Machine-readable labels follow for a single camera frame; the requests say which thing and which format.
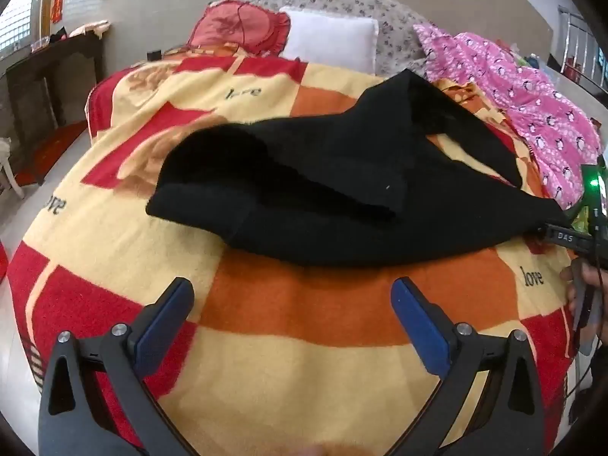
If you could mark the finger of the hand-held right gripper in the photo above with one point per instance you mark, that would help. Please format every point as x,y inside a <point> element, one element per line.
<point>560,236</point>

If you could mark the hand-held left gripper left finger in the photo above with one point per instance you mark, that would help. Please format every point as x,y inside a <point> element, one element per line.
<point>161,324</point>

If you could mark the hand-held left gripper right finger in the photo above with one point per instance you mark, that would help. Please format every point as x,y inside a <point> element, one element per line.
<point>420,327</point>

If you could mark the black pants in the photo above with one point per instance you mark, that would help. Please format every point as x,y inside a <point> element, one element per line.
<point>308,190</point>

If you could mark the person's right hand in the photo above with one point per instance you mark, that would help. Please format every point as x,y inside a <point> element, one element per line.
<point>566,276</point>

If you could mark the red orange yellow printed blanket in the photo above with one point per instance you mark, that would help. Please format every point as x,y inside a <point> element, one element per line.
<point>332,304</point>

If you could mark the metal stair railing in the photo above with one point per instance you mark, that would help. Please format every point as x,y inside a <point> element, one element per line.
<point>584,42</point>

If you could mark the red floor mat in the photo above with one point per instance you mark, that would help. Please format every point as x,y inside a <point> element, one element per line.
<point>61,145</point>

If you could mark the white chair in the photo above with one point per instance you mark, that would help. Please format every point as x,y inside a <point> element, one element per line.
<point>8,166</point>

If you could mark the dark wooden table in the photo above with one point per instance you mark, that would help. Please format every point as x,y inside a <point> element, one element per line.
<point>28,80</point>

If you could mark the white pillow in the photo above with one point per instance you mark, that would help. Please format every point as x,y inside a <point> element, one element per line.
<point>327,38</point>

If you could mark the pink cloth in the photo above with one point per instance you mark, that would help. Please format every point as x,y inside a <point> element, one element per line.
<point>90,27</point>

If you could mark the red ruffled pillow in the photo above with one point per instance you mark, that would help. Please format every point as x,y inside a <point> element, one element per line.
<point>237,23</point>

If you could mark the grey floral quilt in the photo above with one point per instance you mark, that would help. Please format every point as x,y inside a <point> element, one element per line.
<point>342,0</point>

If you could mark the glass block window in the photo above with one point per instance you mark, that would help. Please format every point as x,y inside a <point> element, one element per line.
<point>16,19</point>

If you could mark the red wall poster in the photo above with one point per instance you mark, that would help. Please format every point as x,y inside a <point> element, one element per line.
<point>56,8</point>

